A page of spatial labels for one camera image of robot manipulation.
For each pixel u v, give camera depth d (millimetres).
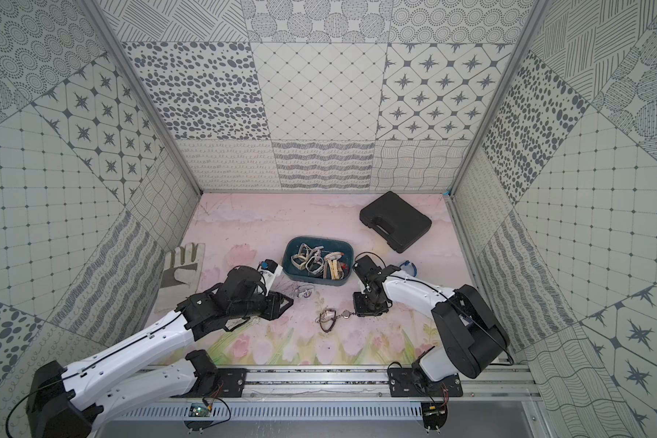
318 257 970
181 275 953
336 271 925
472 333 436
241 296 594
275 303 662
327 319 859
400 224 1043
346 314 878
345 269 953
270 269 699
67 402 394
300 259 970
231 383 735
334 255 982
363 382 761
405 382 733
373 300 747
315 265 954
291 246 971
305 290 897
